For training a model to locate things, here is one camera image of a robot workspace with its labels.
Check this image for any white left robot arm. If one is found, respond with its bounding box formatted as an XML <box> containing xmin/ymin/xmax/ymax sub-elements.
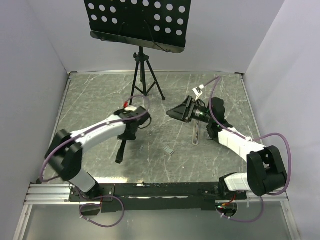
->
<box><xmin>44</xmin><ymin>105</ymin><xmax>151</xmax><ymax>201</ymax></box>

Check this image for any black perforated music stand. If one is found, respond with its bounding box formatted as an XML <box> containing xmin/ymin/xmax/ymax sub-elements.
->
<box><xmin>84</xmin><ymin>0</ymin><xmax>192</xmax><ymax>54</ymax></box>

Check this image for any black tripod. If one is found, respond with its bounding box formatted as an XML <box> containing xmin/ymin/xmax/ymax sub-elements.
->
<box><xmin>130</xmin><ymin>46</ymin><xmax>166</xmax><ymax>101</ymax></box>

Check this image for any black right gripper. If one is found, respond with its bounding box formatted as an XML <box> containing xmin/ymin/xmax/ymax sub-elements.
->
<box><xmin>166</xmin><ymin>95</ymin><xmax>214</xmax><ymax>125</ymax></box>

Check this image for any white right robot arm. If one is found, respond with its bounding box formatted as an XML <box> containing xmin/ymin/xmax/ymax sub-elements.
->
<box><xmin>166</xmin><ymin>96</ymin><xmax>290</xmax><ymax>199</ymax></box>

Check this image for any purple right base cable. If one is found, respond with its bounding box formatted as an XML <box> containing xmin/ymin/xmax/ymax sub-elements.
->
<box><xmin>216</xmin><ymin>193</ymin><xmax>265</xmax><ymax>223</ymax></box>

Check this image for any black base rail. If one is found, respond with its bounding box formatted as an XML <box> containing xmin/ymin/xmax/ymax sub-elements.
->
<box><xmin>69</xmin><ymin>182</ymin><xmax>247</xmax><ymax>213</ymax></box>

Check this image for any small open staple box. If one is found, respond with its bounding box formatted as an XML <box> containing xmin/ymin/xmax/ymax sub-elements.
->
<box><xmin>163</xmin><ymin>145</ymin><xmax>174</xmax><ymax>155</ymax></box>

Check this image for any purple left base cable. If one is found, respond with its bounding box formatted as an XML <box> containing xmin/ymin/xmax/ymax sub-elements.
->
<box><xmin>78</xmin><ymin>194</ymin><xmax>126</xmax><ymax>229</ymax></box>

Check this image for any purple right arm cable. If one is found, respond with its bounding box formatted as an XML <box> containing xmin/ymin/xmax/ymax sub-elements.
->
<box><xmin>202</xmin><ymin>76</ymin><xmax>292</xmax><ymax>196</ymax></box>

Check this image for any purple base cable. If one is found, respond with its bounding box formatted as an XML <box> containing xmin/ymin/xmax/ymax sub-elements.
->
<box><xmin>216</xmin><ymin>193</ymin><xmax>265</xmax><ymax>223</ymax></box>
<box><xmin>78</xmin><ymin>194</ymin><xmax>126</xmax><ymax>229</ymax></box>

